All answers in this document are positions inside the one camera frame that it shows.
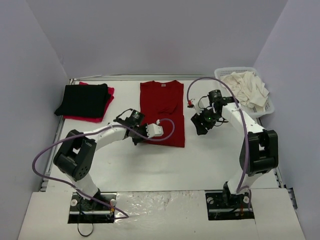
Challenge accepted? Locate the black cable loop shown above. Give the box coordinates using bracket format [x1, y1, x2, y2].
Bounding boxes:
[77, 212, 96, 237]

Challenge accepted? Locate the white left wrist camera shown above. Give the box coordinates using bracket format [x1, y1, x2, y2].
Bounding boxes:
[145, 119, 164, 139]

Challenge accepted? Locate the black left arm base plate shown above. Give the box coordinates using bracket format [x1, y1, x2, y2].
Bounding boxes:
[67, 192, 115, 224]

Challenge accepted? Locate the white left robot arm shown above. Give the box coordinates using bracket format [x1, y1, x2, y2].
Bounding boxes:
[53, 109, 147, 209]

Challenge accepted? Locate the white t-shirts pile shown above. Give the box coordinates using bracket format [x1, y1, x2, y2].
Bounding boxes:
[220, 71, 269, 112]

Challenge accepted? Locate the folded red t-shirt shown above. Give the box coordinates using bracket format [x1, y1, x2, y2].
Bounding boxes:
[62, 80, 116, 123]

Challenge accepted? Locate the red t-shirt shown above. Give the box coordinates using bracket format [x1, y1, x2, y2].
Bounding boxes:
[139, 80, 185, 148]
[62, 80, 116, 123]

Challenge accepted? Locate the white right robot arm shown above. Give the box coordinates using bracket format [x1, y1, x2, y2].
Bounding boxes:
[188, 90, 279, 207]

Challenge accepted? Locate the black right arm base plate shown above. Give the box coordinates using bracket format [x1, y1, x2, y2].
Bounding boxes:
[205, 190, 255, 221]

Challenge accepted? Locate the white plastic laundry basket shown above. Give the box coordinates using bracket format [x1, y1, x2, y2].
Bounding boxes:
[214, 66, 275, 119]

